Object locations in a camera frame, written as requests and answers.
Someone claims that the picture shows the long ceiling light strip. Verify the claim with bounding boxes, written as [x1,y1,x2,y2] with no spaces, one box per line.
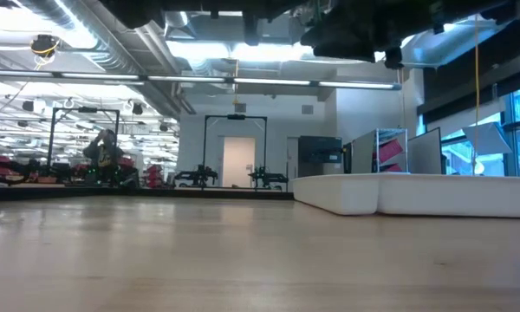
[0,68,402,91]

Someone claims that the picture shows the shelf with pink bins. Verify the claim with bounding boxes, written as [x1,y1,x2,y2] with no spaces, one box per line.
[374,127,409,174]

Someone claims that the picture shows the grey panel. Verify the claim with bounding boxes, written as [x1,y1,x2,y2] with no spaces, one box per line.
[406,127,444,175]

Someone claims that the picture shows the white door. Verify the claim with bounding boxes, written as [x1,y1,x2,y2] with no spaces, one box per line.
[222,136,257,189]

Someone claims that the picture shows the white hanging sheet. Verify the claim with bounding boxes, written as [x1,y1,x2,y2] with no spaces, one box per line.
[460,121,514,157]

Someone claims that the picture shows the person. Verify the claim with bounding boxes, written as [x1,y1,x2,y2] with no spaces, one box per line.
[81,128,133,187]

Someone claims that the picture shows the red background equipment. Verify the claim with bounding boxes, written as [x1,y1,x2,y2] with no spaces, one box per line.
[144,163,165,189]
[0,154,34,184]

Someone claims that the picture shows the white cutlery tray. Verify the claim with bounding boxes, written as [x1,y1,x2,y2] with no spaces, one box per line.
[291,172,520,219]

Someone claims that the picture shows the round silver ceiling duct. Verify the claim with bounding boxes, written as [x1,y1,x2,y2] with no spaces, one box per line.
[163,10,192,29]

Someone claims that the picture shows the white ceiling duct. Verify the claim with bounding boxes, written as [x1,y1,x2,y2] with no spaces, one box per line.
[400,15,513,69]

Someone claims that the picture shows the yellow hanging cord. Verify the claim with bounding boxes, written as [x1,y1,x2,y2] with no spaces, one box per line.
[473,15,481,174]

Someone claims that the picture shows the black yellow ceiling cable reel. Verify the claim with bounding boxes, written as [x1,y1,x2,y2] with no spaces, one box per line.
[29,33,61,60]

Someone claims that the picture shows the black table frame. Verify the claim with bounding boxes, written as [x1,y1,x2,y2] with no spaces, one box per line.
[0,185,295,203]

